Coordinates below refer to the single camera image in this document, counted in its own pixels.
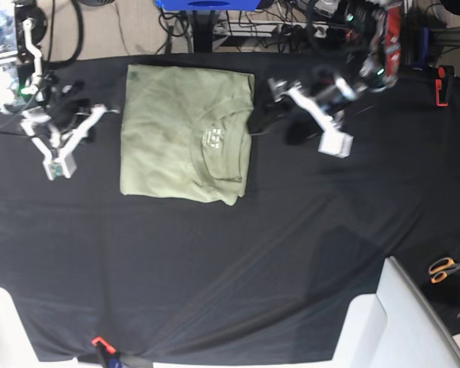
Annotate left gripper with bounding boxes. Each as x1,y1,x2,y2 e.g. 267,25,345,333
248,71,363,146

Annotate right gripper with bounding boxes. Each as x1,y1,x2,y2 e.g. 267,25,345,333
41,80,97,145

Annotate light green T-shirt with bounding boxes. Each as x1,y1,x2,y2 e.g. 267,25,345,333
120,64,255,206

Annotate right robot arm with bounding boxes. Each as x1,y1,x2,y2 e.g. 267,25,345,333
0,1,93,149

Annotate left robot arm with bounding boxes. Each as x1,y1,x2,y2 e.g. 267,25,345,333
248,1,401,157

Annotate black stand pole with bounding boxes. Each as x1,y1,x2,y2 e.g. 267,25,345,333
188,11,221,53

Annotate blue box on stand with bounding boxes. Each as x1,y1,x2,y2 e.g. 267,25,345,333
155,0,261,12

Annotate black table cloth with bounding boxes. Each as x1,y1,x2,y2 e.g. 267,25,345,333
0,72,460,365

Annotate red black clamp right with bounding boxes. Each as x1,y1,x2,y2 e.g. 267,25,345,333
435,65,455,107

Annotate red black clamp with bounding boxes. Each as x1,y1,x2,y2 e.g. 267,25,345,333
435,65,455,107
91,336,124,368

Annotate red black clamp bottom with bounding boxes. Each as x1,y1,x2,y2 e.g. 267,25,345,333
91,336,124,368

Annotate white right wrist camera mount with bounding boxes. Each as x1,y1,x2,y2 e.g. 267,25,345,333
20,103,120,181

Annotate orange handled scissors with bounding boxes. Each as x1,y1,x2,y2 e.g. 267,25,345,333
428,257,460,284

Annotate white frame piece left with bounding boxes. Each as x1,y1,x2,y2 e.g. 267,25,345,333
0,287,100,367

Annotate white frame piece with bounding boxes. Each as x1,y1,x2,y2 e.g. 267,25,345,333
0,287,100,367
332,257,460,368

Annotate white frame piece right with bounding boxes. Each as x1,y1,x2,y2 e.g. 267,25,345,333
332,257,460,368

